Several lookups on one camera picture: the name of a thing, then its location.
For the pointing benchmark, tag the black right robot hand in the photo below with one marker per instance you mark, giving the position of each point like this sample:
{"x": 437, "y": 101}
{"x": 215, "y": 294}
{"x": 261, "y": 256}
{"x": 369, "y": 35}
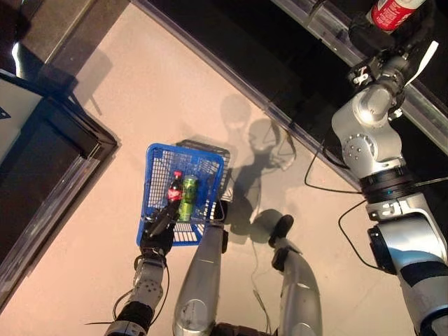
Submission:
{"x": 378, "y": 42}

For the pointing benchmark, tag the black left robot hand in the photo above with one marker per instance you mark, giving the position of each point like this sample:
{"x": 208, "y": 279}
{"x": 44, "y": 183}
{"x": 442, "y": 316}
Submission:
{"x": 159, "y": 238}

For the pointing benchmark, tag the clear water bottle red label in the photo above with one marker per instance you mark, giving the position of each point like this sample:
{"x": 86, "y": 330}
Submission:
{"x": 392, "y": 12}

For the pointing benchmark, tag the Coca-Cola bottle red cap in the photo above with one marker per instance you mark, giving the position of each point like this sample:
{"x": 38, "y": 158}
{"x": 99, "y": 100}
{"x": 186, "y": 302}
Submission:
{"x": 174, "y": 194}

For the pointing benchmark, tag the blue plastic shopping basket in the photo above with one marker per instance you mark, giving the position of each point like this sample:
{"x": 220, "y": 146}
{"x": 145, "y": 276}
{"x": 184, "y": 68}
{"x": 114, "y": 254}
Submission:
{"x": 164, "y": 164}

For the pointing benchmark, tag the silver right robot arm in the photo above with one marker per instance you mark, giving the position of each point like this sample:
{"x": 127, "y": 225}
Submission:
{"x": 367, "y": 140}

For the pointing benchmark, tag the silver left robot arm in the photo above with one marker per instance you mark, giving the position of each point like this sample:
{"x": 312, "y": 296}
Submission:
{"x": 148, "y": 283}

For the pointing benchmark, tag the green bottle in basket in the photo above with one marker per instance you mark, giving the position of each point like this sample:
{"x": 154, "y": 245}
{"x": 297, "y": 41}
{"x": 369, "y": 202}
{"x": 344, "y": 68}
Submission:
{"x": 189, "y": 197}

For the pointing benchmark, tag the silver left robot leg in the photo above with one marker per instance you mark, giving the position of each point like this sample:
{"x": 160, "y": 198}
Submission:
{"x": 203, "y": 280}

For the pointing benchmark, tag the silver robot leg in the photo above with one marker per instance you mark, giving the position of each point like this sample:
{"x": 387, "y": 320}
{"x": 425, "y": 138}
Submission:
{"x": 203, "y": 280}
{"x": 301, "y": 290}

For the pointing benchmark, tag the black drinks shelf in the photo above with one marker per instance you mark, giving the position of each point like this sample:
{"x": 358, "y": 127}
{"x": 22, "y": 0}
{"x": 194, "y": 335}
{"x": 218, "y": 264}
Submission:
{"x": 442, "y": 52}

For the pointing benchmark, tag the black low shelf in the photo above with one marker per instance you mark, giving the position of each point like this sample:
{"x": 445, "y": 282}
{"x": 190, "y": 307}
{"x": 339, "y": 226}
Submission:
{"x": 262, "y": 45}

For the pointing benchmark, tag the black robot waist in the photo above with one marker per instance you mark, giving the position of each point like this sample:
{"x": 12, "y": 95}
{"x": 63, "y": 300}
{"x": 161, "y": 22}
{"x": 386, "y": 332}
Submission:
{"x": 241, "y": 330}

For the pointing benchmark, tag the black low display cabinet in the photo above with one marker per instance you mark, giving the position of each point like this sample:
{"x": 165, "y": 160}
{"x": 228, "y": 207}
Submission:
{"x": 42, "y": 168}

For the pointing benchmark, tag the silver right robot leg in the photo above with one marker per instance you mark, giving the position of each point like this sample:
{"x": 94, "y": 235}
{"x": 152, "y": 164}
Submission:
{"x": 301, "y": 290}

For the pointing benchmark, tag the white display board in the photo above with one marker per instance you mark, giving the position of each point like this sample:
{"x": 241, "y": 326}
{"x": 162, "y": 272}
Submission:
{"x": 14, "y": 105}

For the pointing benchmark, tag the clear plastic price rail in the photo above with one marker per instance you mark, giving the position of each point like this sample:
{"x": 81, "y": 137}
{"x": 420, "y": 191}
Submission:
{"x": 45, "y": 227}
{"x": 290, "y": 8}
{"x": 336, "y": 38}

